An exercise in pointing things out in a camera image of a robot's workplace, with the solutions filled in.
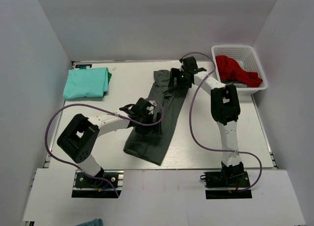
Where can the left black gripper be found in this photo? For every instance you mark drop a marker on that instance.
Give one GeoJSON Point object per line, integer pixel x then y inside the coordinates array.
{"type": "Point", "coordinates": [149, 124]}

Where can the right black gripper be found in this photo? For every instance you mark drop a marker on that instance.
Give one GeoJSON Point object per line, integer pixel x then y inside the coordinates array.
{"type": "Point", "coordinates": [176, 81]}

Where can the dark grey t-shirt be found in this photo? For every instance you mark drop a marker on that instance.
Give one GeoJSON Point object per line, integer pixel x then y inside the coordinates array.
{"type": "Point", "coordinates": [153, 146]}

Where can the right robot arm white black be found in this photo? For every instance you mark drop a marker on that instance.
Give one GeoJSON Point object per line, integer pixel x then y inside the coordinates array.
{"type": "Point", "coordinates": [224, 107]}

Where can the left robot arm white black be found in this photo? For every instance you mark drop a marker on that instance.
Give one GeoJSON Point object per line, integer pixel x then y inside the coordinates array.
{"type": "Point", "coordinates": [79, 137]}

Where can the red t-shirt in basket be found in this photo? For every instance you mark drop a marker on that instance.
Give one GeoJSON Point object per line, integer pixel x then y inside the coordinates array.
{"type": "Point", "coordinates": [230, 70]}

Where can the folded green t-shirt underneath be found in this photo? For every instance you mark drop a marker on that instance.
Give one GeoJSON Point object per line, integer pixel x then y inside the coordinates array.
{"type": "Point", "coordinates": [109, 75]}

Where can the white plastic laundry basket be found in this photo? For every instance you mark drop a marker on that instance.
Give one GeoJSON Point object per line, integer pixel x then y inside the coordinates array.
{"type": "Point", "coordinates": [247, 58]}

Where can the folded teal t-shirt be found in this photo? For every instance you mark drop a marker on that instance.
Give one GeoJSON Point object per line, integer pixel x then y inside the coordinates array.
{"type": "Point", "coordinates": [86, 83]}

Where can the grey t-shirt in basket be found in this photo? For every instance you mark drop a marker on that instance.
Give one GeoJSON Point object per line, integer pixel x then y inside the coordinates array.
{"type": "Point", "coordinates": [237, 84]}

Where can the dark label sticker on table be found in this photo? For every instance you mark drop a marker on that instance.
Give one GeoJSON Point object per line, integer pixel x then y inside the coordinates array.
{"type": "Point", "coordinates": [83, 66]}

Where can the blue cloth at bottom edge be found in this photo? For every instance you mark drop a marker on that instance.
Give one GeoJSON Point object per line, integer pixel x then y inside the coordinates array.
{"type": "Point", "coordinates": [94, 222]}

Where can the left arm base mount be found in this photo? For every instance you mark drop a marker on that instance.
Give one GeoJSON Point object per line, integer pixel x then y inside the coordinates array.
{"type": "Point", "coordinates": [85, 187]}

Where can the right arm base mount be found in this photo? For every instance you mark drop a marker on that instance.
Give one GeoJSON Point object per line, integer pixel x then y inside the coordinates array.
{"type": "Point", "coordinates": [218, 188]}

